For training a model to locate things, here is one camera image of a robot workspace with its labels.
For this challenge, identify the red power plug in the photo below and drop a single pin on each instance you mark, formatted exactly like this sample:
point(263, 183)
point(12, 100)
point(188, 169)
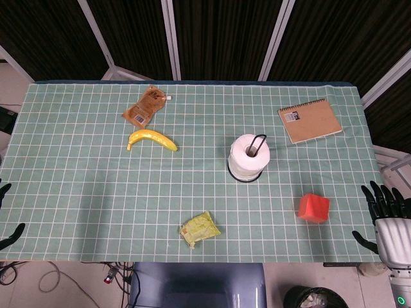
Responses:
point(108, 278)

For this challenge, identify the black box on floor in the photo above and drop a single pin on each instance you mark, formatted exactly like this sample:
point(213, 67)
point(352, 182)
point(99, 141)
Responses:
point(6, 118)

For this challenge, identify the green crumpled snack packet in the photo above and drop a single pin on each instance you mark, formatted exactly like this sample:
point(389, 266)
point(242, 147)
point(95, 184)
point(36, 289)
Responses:
point(199, 229)

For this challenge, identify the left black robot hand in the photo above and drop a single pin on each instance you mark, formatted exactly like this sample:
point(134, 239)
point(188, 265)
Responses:
point(13, 234)

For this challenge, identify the black trash bin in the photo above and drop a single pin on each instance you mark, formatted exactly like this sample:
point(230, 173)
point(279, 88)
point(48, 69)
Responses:
point(314, 300)

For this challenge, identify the brown spouted sauce pouch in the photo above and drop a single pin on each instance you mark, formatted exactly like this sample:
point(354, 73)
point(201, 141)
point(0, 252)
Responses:
point(146, 106)

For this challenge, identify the aluminium profile frame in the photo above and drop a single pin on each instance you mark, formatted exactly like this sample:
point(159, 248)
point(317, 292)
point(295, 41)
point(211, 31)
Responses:
point(393, 163)

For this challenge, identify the dark partition panel white frame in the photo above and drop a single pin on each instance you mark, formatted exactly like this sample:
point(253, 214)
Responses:
point(337, 38)
point(38, 32)
point(224, 32)
point(395, 122)
point(135, 32)

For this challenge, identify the red cube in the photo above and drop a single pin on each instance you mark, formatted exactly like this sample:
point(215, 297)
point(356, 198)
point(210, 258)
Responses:
point(313, 208)

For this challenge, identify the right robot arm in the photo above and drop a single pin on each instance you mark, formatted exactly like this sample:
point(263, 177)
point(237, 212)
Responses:
point(399, 288)

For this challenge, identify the blue-grey robot torso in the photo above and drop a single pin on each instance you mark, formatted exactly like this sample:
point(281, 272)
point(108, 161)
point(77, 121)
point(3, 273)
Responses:
point(196, 285)

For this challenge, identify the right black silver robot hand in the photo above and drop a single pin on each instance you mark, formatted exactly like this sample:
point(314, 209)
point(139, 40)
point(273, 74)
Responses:
point(391, 234)

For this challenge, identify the brown spiral notebook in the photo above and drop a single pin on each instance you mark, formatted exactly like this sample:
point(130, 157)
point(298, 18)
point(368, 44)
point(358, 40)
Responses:
point(311, 120)

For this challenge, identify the yellow banana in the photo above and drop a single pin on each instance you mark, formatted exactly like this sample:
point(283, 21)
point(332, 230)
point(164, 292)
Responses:
point(151, 138)

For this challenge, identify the white toilet paper roll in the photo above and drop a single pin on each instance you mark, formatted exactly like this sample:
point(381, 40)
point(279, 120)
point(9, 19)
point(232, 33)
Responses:
point(248, 157)

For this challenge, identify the green checkered tablecloth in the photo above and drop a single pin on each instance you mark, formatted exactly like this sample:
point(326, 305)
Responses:
point(96, 192)

